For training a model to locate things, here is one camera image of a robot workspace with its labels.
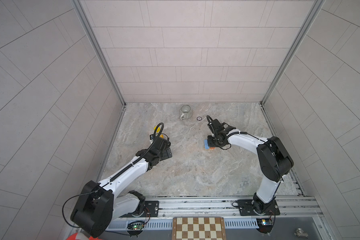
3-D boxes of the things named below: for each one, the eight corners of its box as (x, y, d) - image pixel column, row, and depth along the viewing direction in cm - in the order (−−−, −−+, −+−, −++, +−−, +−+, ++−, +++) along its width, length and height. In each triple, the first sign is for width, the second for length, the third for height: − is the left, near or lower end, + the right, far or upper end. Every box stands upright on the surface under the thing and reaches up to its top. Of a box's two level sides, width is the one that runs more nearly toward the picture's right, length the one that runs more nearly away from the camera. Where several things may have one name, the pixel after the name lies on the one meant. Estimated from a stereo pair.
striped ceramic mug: (180, 121, 107) (179, 115, 102) (180, 110, 114) (180, 103, 109) (191, 121, 107) (192, 115, 102) (191, 110, 114) (192, 104, 109)
